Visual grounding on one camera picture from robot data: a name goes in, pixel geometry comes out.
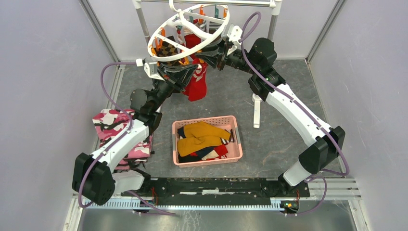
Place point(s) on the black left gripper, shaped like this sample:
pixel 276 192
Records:
pixel 184 74

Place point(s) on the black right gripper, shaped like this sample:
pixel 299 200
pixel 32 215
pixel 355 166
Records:
pixel 211 56

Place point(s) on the red white patterned sock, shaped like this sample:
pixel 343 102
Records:
pixel 191 95

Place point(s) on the yellow cloth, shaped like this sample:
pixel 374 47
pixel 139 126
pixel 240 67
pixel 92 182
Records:
pixel 197 136

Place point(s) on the red cloth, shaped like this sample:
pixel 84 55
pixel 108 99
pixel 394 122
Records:
pixel 198 82

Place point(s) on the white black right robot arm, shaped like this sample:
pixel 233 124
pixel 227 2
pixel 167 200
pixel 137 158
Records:
pixel 324 141

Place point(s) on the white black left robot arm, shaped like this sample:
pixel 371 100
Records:
pixel 94 178

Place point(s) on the orange clothes clip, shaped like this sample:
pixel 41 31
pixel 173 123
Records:
pixel 158 42

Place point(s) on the red white santa sock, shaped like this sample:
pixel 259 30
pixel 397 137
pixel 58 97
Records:
pixel 191 40

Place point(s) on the argyle brown yellow sock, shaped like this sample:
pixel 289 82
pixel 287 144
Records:
pixel 166 50

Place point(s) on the white metal drying rack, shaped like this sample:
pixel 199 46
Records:
pixel 179 20

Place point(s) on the pink camouflage folded cloth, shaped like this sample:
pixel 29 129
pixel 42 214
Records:
pixel 108 124

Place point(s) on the pink perforated plastic basket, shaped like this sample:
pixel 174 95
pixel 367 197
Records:
pixel 226 153

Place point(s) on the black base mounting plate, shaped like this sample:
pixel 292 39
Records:
pixel 219 191

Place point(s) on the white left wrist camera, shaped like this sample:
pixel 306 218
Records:
pixel 150 67

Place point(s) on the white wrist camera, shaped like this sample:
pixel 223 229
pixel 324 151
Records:
pixel 150 67
pixel 234 34

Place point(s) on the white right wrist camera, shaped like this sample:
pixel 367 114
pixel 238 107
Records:
pixel 234 34

